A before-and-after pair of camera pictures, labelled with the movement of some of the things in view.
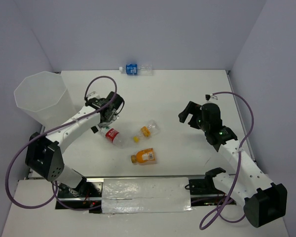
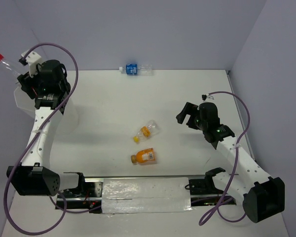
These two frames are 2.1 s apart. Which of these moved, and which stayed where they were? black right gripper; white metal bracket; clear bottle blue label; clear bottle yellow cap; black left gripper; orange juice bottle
Moved: black left gripper; white metal bracket
Stayed: clear bottle yellow cap; clear bottle blue label; orange juice bottle; black right gripper
